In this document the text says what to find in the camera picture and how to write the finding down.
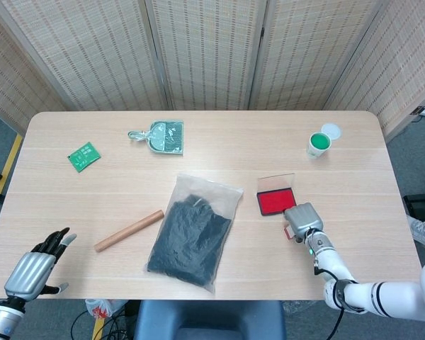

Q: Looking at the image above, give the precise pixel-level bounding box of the paper cup with green inside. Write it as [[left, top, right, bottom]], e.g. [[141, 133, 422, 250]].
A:
[[307, 132, 332, 160]]

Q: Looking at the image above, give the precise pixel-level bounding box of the blue chair seat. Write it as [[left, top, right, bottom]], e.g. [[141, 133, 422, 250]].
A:
[[133, 300, 287, 340]]

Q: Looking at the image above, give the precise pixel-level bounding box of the black box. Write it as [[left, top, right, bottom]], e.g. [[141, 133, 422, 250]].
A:
[[402, 193, 425, 222]]

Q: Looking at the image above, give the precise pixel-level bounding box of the black cable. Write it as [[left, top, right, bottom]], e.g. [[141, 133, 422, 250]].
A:
[[70, 307, 135, 340]]

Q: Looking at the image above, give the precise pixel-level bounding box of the wooden rolling pin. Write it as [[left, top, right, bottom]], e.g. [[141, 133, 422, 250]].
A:
[[93, 210, 164, 254]]

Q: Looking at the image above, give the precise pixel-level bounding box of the red white plastic bag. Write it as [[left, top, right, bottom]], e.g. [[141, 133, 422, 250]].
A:
[[84, 298, 125, 318]]

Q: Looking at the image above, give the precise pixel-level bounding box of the clear bag with dark cloth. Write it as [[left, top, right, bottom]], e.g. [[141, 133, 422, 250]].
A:
[[146, 173, 244, 294]]

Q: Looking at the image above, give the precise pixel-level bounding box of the small green packet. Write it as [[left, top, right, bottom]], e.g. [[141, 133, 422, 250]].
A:
[[67, 141, 103, 175]]

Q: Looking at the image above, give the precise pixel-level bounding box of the white round cup lid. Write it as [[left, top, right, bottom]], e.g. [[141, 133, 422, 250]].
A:
[[321, 122, 342, 141]]

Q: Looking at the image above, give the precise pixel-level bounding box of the green dustpan set in wrap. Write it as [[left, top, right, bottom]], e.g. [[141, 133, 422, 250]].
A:
[[127, 120, 185, 157]]

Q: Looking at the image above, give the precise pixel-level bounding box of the woven folding screen panel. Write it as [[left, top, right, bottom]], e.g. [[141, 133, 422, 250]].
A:
[[0, 0, 70, 132], [0, 0, 174, 111], [247, 0, 390, 111], [143, 0, 270, 111], [322, 0, 425, 142]]

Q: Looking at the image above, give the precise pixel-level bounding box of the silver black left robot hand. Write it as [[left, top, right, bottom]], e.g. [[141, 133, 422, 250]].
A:
[[4, 227, 77, 302]]

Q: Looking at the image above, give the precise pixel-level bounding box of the red and white stamp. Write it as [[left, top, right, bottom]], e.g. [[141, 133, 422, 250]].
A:
[[281, 223, 298, 245]]

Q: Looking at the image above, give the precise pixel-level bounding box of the red ink pad box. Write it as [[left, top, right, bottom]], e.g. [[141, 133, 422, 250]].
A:
[[256, 172, 298, 217]]

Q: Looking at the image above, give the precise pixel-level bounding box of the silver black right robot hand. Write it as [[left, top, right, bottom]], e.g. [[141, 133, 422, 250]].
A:
[[282, 202, 324, 245]]

